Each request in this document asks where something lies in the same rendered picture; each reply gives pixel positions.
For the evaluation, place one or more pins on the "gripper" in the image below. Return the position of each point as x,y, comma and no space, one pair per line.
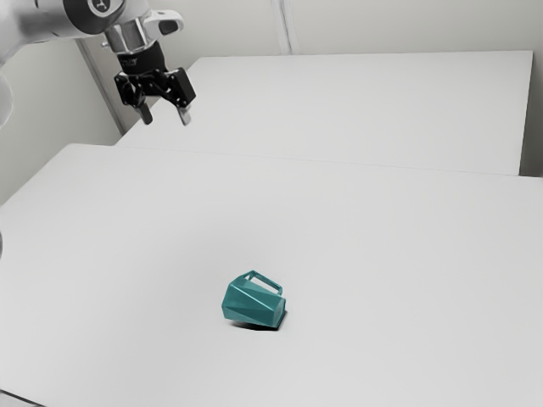
142,63

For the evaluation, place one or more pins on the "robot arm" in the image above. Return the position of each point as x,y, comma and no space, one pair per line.
51,19

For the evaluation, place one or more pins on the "teal faceted mug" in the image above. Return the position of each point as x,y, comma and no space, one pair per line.
252,307

